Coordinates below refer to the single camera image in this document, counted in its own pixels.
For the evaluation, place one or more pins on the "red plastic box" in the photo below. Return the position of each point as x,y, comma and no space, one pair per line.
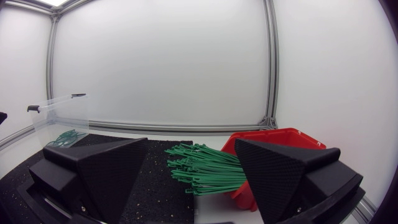
273,138

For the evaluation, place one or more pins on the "clear plastic bin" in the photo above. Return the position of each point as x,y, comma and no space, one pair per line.
62,121

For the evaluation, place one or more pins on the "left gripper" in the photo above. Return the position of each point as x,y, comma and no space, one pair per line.
2,117

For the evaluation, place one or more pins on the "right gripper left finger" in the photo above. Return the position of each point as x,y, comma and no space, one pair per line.
105,174

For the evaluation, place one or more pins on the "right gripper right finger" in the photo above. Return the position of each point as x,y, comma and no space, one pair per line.
280,180

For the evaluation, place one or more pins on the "black speckled mat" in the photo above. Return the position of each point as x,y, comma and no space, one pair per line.
155,193

